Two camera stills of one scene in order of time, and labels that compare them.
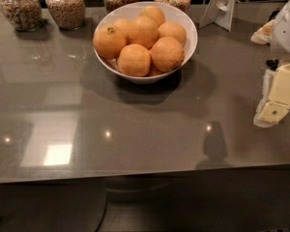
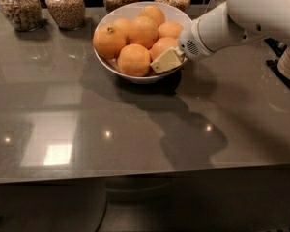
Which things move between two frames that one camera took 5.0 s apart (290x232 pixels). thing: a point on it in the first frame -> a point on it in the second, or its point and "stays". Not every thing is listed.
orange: x=143 y=31 stays
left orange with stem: x=107 y=40 stays
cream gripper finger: x=280 y=90 -> x=191 y=48
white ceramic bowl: x=172 y=13 stays
